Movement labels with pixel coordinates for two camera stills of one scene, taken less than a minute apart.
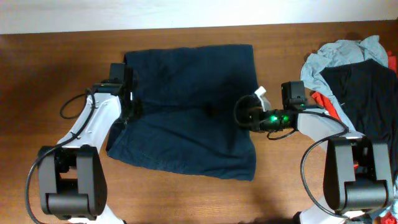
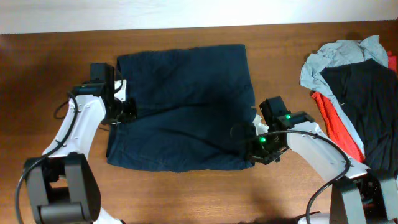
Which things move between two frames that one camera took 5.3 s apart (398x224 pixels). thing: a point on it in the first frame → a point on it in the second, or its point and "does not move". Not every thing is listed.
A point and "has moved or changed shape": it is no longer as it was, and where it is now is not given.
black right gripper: (258, 123) → (256, 155)
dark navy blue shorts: (189, 126) has moved or changed shape
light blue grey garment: (337, 53) does not move
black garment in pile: (369, 91) does not move
